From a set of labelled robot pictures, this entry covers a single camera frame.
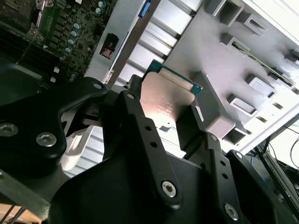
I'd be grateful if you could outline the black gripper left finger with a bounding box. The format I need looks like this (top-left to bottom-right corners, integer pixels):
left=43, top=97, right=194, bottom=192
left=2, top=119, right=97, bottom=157
left=0, top=76, right=183, bottom=212

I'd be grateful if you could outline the silver CPU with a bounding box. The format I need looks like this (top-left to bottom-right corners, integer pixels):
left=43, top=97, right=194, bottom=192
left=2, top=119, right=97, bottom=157
left=141, top=59, right=204, bottom=128

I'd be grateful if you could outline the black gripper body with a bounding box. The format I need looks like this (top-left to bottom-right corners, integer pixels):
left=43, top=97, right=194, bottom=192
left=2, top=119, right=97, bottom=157
left=48, top=156, right=225, bottom=224

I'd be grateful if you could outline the wire locking lever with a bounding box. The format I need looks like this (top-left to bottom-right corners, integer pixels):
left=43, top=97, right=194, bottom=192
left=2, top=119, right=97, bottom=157
left=15, top=37, right=33, bottom=65

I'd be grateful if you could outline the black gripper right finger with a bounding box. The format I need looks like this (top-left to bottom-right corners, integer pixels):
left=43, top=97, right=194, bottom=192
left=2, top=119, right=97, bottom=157
left=176, top=105, right=281, bottom=224

